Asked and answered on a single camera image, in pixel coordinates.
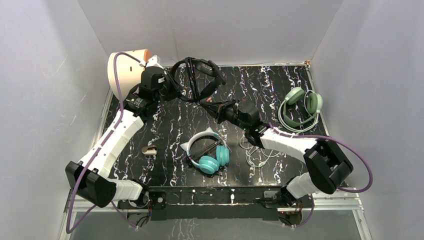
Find small tan white clip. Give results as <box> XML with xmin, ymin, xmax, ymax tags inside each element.
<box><xmin>141</xmin><ymin>145</ymin><xmax>158</xmax><ymax>156</ymax></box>

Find black headphones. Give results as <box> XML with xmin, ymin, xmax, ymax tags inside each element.
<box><xmin>169</xmin><ymin>57</ymin><xmax>227</xmax><ymax>103</ymax></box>

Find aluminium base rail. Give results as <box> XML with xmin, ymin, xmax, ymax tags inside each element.
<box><xmin>59</xmin><ymin>187</ymin><xmax>372</xmax><ymax>240</ymax></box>

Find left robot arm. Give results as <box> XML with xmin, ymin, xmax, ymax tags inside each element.
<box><xmin>65</xmin><ymin>66</ymin><xmax>182</xmax><ymax>208</ymax></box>

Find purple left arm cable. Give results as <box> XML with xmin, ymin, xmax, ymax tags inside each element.
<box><xmin>65</xmin><ymin>51</ymin><xmax>147</xmax><ymax>235</ymax></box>

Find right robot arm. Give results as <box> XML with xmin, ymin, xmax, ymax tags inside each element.
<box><xmin>200</xmin><ymin>100</ymin><xmax>354</xmax><ymax>207</ymax></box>

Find cream cylindrical drum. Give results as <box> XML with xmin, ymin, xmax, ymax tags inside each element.
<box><xmin>107</xmin><ymin>49</ymin><xmax>153</xmax><ymax>99</ymax></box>

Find green headphones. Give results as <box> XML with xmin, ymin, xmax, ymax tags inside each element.
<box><xmin>278</xmin><ymin>87</ymin><xmax>323</xmax><ymax>133</ymax></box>

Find teal cat-ear headphones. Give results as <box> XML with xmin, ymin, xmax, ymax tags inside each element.
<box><xmin>180</xmin><ymin>127</ymin><xmax>230</xmax><ymax>175</ymax></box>

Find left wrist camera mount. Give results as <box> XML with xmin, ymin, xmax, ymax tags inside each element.
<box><xmin>138</xmin><ymin>55</ymin><xmax>164</xmax><ymax>69</ymax></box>

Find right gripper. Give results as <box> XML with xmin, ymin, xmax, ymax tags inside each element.
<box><xmin>200</xmin><ymin>99</ymin><xmax>249</xmax><ymax>132</ymax></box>

